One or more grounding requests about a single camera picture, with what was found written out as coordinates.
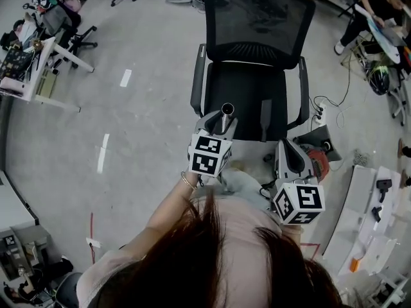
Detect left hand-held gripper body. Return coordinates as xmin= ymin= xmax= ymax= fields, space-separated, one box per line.
xmin=187 ymin=129 xmax=238 ymax=178

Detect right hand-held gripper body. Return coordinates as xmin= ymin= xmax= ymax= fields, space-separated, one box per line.
xmin=272 ymin=167 xmax=327 ymax=227

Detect metal vacuum tube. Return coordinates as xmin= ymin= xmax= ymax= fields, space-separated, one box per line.
xmin=211 ymin=102 xmax=237 ymax=135

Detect person's right forearm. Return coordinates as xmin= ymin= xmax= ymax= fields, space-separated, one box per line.
xmin=281 ymin=223 xmax=304 ymax=247

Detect person's left forearm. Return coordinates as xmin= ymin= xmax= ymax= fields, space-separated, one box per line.
xmin=146 ymin=171 xmax=208 ymax=237

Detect red vacuum cleaner canister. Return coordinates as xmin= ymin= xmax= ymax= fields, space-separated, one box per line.
xmin=301 ymin=146 xmax=331 ymax=183

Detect dark grey fabric bag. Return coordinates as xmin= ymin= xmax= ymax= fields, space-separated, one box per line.
xmin=293 ymin=123 xmax=343 ymax=164

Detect black mesh office chair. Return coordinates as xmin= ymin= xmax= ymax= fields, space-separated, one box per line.
xmin=190 ymin=0 xmax=317 ymax=143

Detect person's light blue jeans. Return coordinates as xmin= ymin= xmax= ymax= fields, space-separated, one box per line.
xmin=220 ymin=166 xmax=274 ymax=212

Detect white worktable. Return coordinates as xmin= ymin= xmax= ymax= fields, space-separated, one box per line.
xmin=320 ymin=164 xmax=411 ymax=277

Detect white power strip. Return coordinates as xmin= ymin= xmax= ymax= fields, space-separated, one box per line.
xmin=311 ymin=103 xmax=328 ymax=125

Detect person's pink shirt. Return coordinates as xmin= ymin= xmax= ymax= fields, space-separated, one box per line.
xmin=76 ymin=193 xmax=304 ymax=308

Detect large black brush head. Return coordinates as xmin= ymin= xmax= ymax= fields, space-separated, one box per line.
xmin=375 ymin=178 xmax=394 ymax=203

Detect white office chair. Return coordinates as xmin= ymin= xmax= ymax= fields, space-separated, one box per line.
xmin=387 ymin=75 xmax=411 ymax=128

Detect black green helmet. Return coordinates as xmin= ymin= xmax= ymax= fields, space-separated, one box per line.
xmin=368 ymin=61 xmax=391 ymax=96

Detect colourful plush toy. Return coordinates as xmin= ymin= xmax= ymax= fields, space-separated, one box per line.
xmin=398 ymin=45 xmax=411 ymax=76

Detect small round table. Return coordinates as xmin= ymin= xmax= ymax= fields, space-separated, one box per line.
xmin=354 ymin=4 xmax=403 ymax=64

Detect white office desk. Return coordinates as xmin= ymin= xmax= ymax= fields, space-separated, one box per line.
xmin=0 ymin=36 xmax=96 ymax=114

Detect grey rounded machine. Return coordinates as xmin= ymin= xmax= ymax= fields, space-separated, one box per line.
xmin=54 ymin=271 xmax=84 ymax=308

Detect white counter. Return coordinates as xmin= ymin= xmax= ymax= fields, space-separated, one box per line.
xmin=0 ymin=170 xmax=40 ymax=228

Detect thin gold bracelet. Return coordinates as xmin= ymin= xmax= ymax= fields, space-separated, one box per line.
xmin=180 ymin=170 xmax=198 ymax=191

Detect white cable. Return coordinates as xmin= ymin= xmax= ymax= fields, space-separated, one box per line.
xmin=335 ymin=103 xmax=354 ymax=128

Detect grey cord bundle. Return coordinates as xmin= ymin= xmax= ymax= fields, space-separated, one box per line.
xmin=353 ymin=148 xmax=373 ymax=167

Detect long black floor cable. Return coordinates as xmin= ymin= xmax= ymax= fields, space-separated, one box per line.
xmin=308 ymin=64 xmax=353 ymax=108

